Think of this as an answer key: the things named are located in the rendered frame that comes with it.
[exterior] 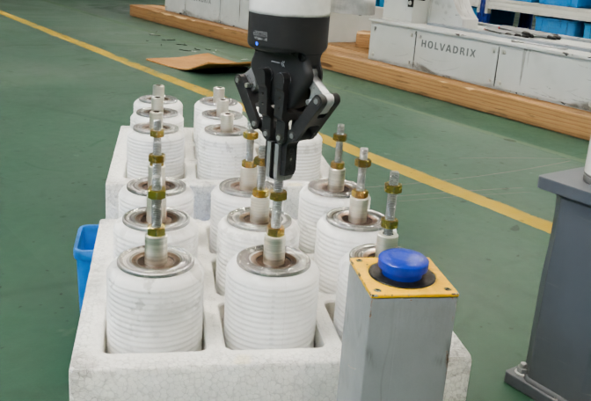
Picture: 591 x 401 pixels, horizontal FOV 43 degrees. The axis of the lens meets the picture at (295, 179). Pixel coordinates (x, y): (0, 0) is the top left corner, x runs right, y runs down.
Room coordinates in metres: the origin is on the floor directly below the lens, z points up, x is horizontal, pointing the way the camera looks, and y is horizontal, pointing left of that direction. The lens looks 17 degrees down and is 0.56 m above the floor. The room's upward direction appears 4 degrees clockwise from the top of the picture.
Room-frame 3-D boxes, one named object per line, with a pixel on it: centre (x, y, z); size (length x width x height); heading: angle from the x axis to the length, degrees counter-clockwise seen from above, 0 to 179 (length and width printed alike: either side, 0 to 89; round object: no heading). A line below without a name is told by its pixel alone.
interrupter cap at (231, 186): (0.94, 0.06, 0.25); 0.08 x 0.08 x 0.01
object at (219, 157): (1.24, 0.12, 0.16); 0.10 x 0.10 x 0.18
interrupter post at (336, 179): (0.96, -0.05, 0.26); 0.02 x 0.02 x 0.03
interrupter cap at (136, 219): (0.80, 0.15, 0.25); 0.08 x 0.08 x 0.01
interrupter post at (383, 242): (0.73, -0.10, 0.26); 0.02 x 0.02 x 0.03
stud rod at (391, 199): (0.73, -0.10, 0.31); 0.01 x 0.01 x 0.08
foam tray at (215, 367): (0.82, 0.04, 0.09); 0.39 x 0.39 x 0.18; 11
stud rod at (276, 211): (0.71, 0.02, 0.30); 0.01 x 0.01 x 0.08
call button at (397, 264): (0.55, -0.09, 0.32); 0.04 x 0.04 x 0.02
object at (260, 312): (0.71, 0.02, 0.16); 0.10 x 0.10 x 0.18
